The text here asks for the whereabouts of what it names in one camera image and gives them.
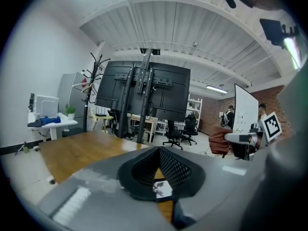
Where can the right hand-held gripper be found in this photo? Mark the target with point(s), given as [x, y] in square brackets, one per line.
[270, 127]

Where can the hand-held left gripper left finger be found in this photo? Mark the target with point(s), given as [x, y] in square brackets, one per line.
[136, 174]

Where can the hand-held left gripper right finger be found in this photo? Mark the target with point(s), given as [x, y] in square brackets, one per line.
[183, 174]

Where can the reddish brown cloth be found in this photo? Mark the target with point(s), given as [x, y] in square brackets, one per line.
[217, 142]

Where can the black and white picture frame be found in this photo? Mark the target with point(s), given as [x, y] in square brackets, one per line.
[162, 189]

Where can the white whiteboard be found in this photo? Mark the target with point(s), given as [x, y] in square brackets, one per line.
[245, 109]

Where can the black office chair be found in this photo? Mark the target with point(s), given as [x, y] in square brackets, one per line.
[190, 126]
[173, 133]

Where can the white shelf unit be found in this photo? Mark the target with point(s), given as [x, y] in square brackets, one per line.
[195, 109]

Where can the light wooden table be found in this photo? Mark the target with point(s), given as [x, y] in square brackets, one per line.
[149, 123]

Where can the long ceiling light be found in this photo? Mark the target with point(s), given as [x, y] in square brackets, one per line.
[292, 52]
[216, 88]

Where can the person's grey clothing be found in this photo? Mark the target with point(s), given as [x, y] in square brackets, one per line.
[288, 167]

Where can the yellow-green stool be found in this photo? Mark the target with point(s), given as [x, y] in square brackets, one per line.
[106, 118]

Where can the black router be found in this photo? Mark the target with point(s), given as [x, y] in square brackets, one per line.
[101, 114]

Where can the large black television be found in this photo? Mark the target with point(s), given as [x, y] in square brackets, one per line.
[166, 97]

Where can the white desk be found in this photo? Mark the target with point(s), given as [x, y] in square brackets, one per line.
[67, 123]

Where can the small green potted plant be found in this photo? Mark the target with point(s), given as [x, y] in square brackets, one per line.
[70, 111]

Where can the black television stand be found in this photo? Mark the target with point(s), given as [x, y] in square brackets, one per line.
[144, 80]

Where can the blue garment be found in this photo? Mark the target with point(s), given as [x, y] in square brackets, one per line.
[50, 120]

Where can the black coat rack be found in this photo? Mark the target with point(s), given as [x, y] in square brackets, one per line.
[92, 78]

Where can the grey refrigerator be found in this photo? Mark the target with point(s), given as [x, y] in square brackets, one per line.
[66, 93]

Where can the black square device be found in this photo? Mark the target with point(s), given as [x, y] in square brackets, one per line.
[272, 31]

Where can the dark grey garment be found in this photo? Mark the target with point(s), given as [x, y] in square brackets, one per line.
[34, 123]

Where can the white security camera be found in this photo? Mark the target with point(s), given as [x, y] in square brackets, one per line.
[195, 44]

